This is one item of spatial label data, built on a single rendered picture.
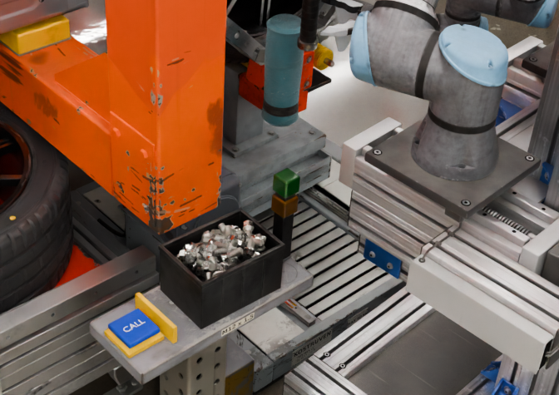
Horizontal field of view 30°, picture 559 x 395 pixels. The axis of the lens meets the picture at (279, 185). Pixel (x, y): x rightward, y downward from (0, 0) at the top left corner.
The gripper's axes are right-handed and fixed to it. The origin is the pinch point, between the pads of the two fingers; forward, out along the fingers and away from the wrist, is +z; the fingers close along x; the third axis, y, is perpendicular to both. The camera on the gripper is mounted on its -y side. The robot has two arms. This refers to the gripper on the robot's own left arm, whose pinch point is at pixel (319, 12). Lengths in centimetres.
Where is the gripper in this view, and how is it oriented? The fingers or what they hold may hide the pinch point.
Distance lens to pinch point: 223.2
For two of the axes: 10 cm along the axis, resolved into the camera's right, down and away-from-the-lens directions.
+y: -0.6, 8.0, 6.0
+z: -10.0, -0.8, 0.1
